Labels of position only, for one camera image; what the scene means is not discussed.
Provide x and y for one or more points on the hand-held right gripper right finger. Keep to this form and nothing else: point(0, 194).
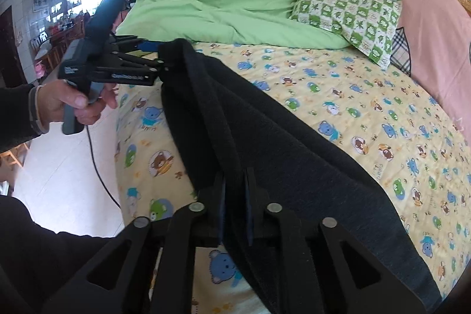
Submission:
point(250, 213)

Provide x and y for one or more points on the person's dark clothing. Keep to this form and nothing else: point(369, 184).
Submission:
point(40, 255)

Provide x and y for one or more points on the green checked pillow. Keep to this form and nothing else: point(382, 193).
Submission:
point(346, 16)

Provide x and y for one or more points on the person's left forearm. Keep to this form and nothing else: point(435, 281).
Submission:
point(16, 115)

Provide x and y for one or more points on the person's left hand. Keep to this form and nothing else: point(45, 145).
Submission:
point(59, 97)

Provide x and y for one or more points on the pink patterned pillow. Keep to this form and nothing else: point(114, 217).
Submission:
point(434, 23)

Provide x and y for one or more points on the black towel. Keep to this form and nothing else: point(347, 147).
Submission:
point(276, 137)

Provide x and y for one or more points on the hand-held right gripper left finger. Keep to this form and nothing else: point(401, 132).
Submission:
point(220, 205)

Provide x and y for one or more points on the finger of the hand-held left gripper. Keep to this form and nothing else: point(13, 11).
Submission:
point(145, 44)
point(147, 63)

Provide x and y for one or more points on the wooden chair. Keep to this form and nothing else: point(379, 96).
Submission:
point(68, 38)

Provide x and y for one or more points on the yellow bear print bed sheet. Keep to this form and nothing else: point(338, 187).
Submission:
point(368, 108)

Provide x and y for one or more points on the wooden stool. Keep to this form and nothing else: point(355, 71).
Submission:
point(13, 155)

